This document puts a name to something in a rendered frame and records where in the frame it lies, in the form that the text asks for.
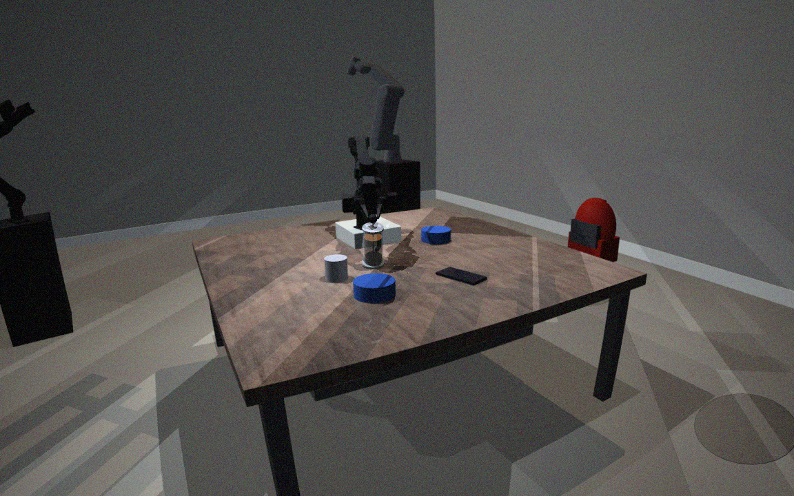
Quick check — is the blue short cylinder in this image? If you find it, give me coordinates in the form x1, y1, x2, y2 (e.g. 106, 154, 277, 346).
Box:
421, 226, 451, 244
353, 273, 396, 304

